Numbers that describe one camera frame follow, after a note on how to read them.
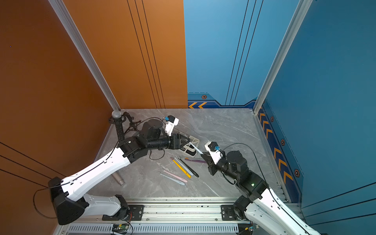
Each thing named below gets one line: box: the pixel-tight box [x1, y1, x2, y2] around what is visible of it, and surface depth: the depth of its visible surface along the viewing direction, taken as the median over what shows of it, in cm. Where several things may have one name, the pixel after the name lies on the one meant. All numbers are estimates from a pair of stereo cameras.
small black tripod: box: [122, 111, 142, 134], surface depth 102 cm
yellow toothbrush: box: [171, 159, 192, 179], surface depth 91 cm
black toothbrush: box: [177, 157, 200, 178], surface depth 89 cm
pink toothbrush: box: [163, 169, 188, 183], surface depth 86 cm
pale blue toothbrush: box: [159, 173, 186, 186], surface depth 85 cm
